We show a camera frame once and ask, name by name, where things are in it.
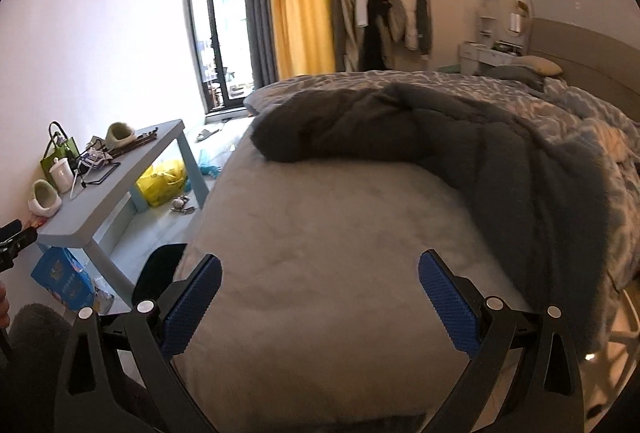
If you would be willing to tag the round vanity mirror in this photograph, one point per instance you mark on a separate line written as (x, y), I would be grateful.
(515, 18)

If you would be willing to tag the white lidded mug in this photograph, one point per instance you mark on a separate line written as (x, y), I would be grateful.
(62, 175)

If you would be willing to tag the yellow plastic bag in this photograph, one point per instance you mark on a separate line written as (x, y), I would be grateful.
(163, 182)

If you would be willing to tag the dark grey fleece blanket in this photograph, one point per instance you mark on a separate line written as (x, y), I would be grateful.
(541, 208)

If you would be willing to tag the black balcony door frame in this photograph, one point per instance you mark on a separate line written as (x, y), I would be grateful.
(221, 49)

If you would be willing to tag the clothes on rack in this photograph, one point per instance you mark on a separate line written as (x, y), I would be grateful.
(375, 32)

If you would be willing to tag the green slipper far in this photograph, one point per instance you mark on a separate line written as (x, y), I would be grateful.
(119, 135)

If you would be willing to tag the grey curtain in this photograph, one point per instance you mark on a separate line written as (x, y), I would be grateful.
(260, 38)

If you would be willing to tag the black wire rack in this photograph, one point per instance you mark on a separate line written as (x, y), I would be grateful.
(92, 167)

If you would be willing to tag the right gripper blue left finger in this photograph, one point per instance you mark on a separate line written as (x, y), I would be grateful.
(91, 376)

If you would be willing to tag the beige pillow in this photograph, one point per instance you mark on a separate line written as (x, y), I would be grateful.
(539, 65)

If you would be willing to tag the white dressing table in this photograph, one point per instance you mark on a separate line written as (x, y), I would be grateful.
(488, 49)

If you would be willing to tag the green slipper near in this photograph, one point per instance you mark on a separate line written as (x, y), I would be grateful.
(44, 200)

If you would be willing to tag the grey headboard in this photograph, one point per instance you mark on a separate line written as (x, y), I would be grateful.
(599, 64)

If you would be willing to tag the teal toy on floor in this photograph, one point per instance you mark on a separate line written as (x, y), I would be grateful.
(211, 164)

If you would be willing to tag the dark wooden sticks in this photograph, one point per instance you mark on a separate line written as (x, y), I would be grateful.
(138, 142)

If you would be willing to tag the bed with grey sheet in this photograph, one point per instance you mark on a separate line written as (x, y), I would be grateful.
(321, 317)

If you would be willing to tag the patterned blue grey duvet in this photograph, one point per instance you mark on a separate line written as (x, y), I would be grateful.
(560, 112)

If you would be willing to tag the grey fuzzy slipper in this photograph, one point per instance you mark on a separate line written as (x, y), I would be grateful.
(38, 334)

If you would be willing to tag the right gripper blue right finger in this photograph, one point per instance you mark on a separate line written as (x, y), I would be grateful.
(545, 394)

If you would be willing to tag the keys on floor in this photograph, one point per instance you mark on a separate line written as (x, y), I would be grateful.
(182, 205)

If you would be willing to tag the person's left hand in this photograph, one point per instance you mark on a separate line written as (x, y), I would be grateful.
(5, 318)

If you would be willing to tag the light blue low table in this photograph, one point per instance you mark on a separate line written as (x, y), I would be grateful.
(80, 217)

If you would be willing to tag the green tote bag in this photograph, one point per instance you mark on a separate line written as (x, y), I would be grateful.
(59, 146)

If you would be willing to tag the green slipper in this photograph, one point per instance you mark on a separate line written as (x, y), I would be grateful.
(44, 200)
(119, 135)

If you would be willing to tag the black trash bin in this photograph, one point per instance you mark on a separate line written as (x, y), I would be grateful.
(157, 272)

